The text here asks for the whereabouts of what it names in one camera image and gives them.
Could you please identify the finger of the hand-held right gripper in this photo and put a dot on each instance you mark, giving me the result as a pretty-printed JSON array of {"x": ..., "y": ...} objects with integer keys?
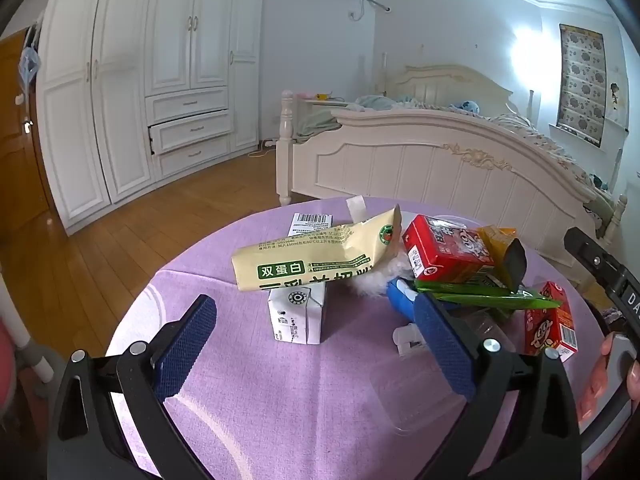
[{"x": 592, "y": 257}]

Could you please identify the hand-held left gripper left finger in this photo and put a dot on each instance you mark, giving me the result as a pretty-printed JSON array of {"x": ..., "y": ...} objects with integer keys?
[{"x": 185, "y": 347}]

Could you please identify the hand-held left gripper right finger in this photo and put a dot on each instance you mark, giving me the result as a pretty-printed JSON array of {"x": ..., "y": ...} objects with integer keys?
[{"x": 445, "y": 347}]

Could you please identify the green wrapper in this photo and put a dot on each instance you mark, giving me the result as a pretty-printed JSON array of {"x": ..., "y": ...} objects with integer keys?
[{"x": 490, "y": 300}]

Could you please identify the person's right hand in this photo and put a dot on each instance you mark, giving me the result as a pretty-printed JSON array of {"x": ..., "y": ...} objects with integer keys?
[{"x": 597, "y": 385}]

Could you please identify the white plastic clip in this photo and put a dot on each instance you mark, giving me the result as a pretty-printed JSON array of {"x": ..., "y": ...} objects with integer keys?
[{"x": 405, "y": 337}]

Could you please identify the clear plastic container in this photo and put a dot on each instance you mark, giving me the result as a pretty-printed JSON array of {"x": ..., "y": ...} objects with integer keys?
[{"x": 400, "y": 395}]

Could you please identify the red drink carton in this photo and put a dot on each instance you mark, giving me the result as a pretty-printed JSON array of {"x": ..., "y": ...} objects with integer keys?
[
  {"x": 550, "y": 325},
  {"x": 440, "y": 250}
]

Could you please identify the orange yellow packet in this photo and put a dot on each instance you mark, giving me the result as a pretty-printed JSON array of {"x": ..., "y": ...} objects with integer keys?
[{"x": 495, "y": 240}]

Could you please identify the white carton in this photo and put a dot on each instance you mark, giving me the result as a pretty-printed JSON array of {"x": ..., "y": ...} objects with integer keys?
[{"x": 295, "y": 315}]

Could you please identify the beige milk powder packet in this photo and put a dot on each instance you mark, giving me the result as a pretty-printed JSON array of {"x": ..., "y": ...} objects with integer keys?
[{"x": 300, "y": 260}]

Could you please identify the white paper strip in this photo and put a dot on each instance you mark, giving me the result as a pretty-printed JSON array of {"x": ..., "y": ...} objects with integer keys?
[{"x": 356, "y": 207}]

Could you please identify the white barcode label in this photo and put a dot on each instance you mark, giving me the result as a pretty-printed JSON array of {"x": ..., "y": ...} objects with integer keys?
[{"x": 310, "y": 220}]

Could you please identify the cream carved bed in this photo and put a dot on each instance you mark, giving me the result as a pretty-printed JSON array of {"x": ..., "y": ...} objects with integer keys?
[{"x": 400, "y": 160}]

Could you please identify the blue plush toy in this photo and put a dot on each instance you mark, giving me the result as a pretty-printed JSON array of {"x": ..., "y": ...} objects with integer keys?
[{"x": 467, "y": 106}]

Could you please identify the wooden door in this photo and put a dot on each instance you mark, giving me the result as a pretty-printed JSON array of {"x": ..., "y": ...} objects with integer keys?
[{"x": 20, "y": 185}]

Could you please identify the light green blanket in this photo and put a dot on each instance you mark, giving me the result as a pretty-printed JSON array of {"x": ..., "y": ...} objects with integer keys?
[{"x": 317, "y": 122}]

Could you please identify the white nightstand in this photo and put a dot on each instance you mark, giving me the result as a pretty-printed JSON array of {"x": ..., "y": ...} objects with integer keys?
[{"x": 320, "y": 106}]

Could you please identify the white wardrobe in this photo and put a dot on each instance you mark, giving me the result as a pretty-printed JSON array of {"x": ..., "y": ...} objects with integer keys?
[{"x": 125, "y": 60}]

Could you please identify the blue face mask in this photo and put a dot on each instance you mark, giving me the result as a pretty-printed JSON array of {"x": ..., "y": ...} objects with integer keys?
[{"x": 28, "y": 65}]

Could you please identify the white chair frame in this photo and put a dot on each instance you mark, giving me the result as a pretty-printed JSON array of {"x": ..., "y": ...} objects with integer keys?
[{"x": 20, "y": 330}]

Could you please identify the patterned wall hanging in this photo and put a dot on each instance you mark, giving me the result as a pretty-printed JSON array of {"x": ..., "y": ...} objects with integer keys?
[{"x": 582, "y": 85}]

